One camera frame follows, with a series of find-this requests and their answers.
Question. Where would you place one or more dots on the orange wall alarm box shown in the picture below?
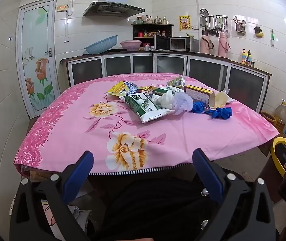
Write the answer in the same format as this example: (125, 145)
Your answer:
(62, 8)

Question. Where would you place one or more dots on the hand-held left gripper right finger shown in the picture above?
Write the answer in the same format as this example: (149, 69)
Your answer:
(206, 175)

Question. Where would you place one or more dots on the dark green packet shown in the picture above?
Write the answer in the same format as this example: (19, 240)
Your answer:
(161, 90)

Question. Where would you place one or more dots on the dark microwave oven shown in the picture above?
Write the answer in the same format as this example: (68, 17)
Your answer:
(161, 42)

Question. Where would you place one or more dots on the pink thermos flask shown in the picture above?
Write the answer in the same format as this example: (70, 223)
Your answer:
(205, 44)
(223, 45)

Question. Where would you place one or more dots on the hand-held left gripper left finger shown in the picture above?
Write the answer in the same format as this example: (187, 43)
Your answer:
(80, 173)

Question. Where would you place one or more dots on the blue crumpled glove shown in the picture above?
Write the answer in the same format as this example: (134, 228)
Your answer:
(220, 113)
(198, 107)

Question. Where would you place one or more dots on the person's dark clothing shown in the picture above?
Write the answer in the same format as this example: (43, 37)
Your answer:
(153, 205)

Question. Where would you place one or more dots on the steel range hood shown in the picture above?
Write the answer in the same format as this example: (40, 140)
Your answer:
(112, 8)

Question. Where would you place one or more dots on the blue plastic basin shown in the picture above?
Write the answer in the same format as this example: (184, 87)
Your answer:
(100, 45)

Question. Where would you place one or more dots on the yellow blue snack bag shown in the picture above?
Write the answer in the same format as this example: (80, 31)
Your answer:
(122, 87)

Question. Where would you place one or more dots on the dark corner shelf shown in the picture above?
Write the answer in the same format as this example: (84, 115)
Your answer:
(149, 27)

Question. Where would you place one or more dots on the yellow green snack packet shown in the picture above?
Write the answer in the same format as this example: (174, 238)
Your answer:
(176, 81)

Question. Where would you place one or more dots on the green white brush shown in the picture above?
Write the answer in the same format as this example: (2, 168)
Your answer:
(272, 39)

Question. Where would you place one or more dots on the rack of hanging kitchen utensils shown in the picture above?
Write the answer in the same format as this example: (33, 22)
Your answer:
(213, 22)

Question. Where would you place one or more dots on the kitchen counter cabinet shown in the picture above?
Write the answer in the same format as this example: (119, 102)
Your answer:
(115, 65)

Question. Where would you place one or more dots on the black yellow wall scrubber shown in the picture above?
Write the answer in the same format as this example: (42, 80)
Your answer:
(259, 31)

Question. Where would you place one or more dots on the yellow red cardboard box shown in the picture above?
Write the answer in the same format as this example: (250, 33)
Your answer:
(198, 94)

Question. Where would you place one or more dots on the yellow wall poster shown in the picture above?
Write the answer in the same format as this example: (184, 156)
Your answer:
(184, 23)

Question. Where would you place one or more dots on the row of seasoning bottles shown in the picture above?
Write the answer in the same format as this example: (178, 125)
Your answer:
(153, 20)

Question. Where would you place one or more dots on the pink plastic basin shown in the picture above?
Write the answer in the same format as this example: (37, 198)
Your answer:
(130, 45)

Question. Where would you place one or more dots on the white tissue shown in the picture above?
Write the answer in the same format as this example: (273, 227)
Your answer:
(165, 100)

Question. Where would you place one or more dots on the wall chopstick holder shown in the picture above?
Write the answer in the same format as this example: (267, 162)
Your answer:
(240, 27)

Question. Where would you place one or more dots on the large cooking oil bottle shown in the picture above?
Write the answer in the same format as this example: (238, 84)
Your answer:
(280, 118)

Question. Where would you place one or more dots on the silver microwave oven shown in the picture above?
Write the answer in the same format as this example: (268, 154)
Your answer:
(183, 44)

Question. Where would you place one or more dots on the brown plastic bucket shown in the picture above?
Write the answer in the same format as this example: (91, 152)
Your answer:
(268, 119)

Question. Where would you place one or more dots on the pale yellow plastic wrapper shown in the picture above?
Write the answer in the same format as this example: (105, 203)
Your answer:
(220, 100)

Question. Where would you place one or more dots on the pink floral tablecloth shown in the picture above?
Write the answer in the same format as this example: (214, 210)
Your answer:
(183, 140)

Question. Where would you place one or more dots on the floral glass door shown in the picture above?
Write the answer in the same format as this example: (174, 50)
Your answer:
(37, 42)

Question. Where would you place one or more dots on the green white snack bag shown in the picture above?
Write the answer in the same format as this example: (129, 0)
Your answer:
(143, 108)

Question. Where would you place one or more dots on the yellow detergent bottle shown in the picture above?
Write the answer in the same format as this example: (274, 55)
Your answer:
(246, 59)

